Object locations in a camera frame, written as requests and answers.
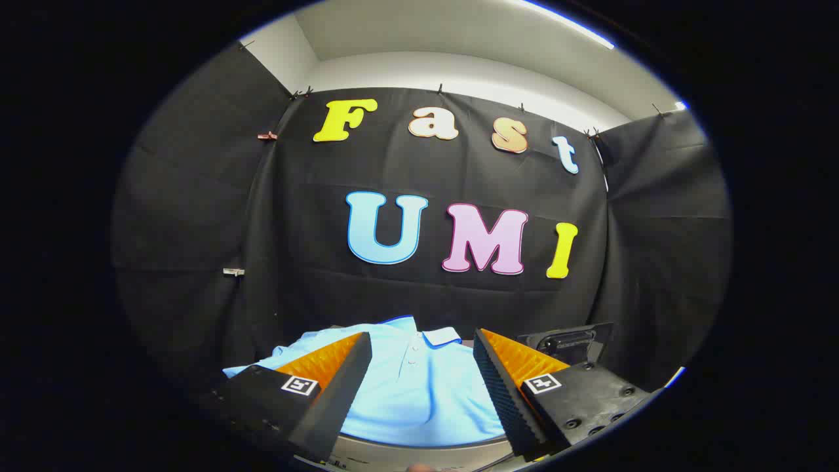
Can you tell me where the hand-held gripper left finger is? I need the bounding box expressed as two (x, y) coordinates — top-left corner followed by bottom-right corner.
(200, 331), (373, 465)

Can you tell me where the dark washing machine lid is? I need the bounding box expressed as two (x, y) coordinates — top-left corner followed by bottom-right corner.
(518, 323), (614, 368)

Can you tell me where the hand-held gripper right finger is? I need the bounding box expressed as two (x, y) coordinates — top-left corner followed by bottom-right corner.
(472, 328), (659, 460)

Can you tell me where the light blue polo shirt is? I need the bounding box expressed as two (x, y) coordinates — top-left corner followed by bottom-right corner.
(223, 316), (507, 448)

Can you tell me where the grey box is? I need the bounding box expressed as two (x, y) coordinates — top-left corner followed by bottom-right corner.
(328, 433), (515, 471)

